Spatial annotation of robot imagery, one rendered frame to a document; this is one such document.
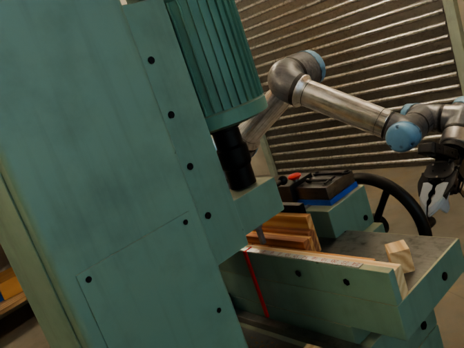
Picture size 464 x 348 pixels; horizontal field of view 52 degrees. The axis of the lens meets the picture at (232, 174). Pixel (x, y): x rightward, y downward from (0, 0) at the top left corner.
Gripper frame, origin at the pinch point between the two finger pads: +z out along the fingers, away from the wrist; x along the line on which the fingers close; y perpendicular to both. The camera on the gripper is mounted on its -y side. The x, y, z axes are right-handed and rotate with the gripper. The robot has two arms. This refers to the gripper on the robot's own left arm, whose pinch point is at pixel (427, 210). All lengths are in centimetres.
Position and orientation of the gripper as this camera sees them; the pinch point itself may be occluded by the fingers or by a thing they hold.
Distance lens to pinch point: 119.8
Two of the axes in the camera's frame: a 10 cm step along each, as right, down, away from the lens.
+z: -4.5, 8.0, -4.0
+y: 6.3, 6.0, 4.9
